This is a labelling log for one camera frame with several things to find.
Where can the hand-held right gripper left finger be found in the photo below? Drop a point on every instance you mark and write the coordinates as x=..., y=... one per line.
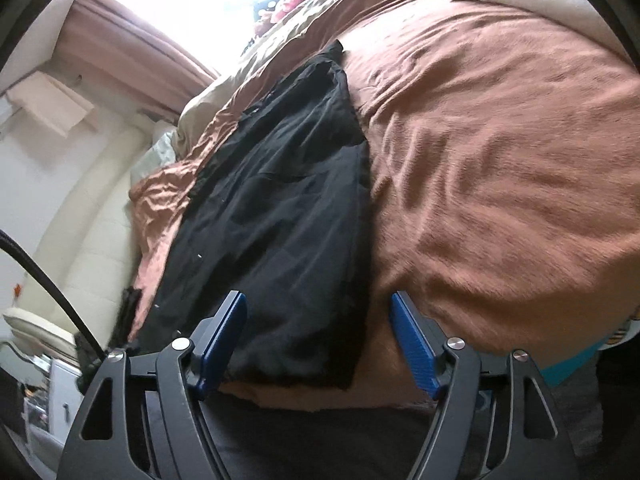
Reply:
x=220, y=345

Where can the white drawer cabinet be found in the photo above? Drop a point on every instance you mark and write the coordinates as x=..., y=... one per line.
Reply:
x=65, y=400

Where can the black button shirt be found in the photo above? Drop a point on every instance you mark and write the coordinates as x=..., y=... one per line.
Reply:
x=280, y=220

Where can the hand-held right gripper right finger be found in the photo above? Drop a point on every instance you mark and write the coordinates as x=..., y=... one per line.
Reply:
x=415, y=345

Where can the pale green pillow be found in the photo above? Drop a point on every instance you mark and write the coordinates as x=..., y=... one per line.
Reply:
x=155, y=155

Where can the cream padded headboard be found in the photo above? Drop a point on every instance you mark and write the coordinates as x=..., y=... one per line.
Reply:
x=85, y=230

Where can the pink curtain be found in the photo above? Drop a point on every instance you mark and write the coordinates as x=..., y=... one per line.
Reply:
x=135, y=45

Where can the brown blanket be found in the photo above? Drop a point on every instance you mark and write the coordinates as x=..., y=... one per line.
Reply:
x=500, y=185

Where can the beige duvet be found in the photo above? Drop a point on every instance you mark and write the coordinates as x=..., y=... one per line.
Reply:
x=280, y=50

